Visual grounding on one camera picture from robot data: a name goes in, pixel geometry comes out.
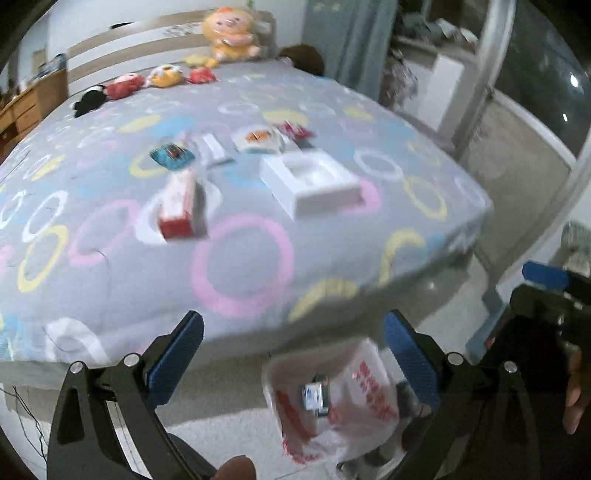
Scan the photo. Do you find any orange and white plush toy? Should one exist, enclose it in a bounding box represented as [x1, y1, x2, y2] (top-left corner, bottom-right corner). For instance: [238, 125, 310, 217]
[147, 64, 185, 88]

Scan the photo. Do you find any white box tray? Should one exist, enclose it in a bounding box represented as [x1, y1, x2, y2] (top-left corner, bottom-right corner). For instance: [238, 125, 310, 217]
[259, 151, 362, 220]

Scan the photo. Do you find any pile of clothes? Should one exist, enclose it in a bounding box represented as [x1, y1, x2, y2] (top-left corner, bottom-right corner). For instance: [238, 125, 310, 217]
[399, 9, 481, 47]

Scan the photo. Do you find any small blue and white box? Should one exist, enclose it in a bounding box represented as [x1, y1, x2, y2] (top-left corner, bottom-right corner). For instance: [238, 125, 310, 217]
[302, 378, 331, 416]

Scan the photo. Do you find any small yellow plush toy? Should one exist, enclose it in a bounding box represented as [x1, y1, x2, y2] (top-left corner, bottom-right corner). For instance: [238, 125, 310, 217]
[182, 53, 220, 69]

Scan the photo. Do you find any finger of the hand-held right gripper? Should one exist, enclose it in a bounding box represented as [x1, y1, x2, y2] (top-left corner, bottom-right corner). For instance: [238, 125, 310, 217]
[522, 261, 591, 298]

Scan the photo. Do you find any red snack packet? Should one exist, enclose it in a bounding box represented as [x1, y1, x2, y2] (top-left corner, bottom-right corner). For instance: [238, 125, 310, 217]
[277, 121, 317, 148]

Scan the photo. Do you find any red round plush toy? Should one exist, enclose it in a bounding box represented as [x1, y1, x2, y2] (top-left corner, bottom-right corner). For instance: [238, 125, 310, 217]
[105, 73, 147, 100]

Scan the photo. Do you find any wooden bed headboard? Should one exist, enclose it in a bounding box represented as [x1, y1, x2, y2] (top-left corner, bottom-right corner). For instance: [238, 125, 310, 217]
[67, 9, 278, 95]

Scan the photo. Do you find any teal curtain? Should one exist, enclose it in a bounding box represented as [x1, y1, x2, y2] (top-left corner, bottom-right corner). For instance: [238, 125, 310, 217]
[302, 0, 400, 93]

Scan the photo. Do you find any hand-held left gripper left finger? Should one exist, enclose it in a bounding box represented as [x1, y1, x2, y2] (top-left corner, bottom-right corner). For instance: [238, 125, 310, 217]
[46, 310, 218, 480]

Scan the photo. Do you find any floral cloth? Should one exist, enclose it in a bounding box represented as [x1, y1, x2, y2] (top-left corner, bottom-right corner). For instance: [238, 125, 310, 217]
[383, 46, 419, 112]

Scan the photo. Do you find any grey sliding door frame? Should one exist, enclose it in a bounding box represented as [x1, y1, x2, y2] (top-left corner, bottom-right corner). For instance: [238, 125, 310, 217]
[455, 0, 591, 259]

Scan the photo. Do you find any grey cloth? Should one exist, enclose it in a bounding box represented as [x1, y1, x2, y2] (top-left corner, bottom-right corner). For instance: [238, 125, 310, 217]
[561, 222, 591, 268]

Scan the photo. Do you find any brown plush toy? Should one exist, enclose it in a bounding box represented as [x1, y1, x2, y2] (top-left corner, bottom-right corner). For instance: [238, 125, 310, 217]
[277, 44, 325, 77]

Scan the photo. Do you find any person's right hand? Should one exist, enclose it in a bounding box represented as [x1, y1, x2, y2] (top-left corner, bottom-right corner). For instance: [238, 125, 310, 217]
[563, 348, 591, 435]

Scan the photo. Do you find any black plush toy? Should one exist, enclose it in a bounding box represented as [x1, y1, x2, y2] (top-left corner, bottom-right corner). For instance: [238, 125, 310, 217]
[71, 85, 109, 117]

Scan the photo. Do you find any grey circle-print bed blanket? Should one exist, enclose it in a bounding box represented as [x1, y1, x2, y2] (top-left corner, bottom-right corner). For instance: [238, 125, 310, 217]
[0, 60, 495, 370]

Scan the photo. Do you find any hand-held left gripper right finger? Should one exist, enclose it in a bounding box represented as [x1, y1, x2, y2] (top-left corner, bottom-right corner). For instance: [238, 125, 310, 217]
[381, 310, 541, 480]

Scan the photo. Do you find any white cabinet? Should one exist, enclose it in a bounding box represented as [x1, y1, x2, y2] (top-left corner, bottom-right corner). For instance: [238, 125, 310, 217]
[418, 51, 481, 134]

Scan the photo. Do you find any blue snack packet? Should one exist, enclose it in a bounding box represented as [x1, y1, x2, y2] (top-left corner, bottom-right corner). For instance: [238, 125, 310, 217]
[150, 143, 195, 171]

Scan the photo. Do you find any small red crab plush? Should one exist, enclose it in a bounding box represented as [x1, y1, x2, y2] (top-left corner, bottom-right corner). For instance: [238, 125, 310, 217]
[187, 66, 218, 85]

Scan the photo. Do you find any large yellow plush toy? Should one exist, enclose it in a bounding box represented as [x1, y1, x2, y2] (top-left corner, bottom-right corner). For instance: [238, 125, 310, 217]
[202, 6, 263, 62]

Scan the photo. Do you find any silvery white plastic wrapper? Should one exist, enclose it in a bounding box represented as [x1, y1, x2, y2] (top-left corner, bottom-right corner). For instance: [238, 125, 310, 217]
[191, 131, 235, 168]

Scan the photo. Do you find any white red-print plastic bag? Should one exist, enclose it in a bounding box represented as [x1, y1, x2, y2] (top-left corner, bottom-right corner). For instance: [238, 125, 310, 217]
[261, 339, 416, 474]

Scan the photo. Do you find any wooden desk with drawers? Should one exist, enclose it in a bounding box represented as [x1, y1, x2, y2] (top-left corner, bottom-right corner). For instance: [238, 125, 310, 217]
[0, 69, 70, 148]

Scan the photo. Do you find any red and white carton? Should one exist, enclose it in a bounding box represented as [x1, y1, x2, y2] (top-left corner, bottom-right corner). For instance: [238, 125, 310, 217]
[157, 171, 208, 241]

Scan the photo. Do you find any white and orange snack packet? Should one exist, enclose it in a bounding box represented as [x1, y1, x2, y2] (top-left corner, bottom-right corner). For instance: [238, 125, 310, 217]
[231, 126, 283, 154]

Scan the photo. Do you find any person's left hand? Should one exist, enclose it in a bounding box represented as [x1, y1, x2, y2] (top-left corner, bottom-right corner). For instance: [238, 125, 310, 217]
[215, 455, 257, 480]

